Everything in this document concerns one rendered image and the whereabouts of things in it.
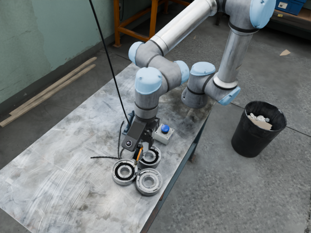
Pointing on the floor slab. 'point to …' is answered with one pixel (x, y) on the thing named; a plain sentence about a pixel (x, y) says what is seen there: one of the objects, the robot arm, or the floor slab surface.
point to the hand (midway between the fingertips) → (139, 150)
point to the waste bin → (272, 109)
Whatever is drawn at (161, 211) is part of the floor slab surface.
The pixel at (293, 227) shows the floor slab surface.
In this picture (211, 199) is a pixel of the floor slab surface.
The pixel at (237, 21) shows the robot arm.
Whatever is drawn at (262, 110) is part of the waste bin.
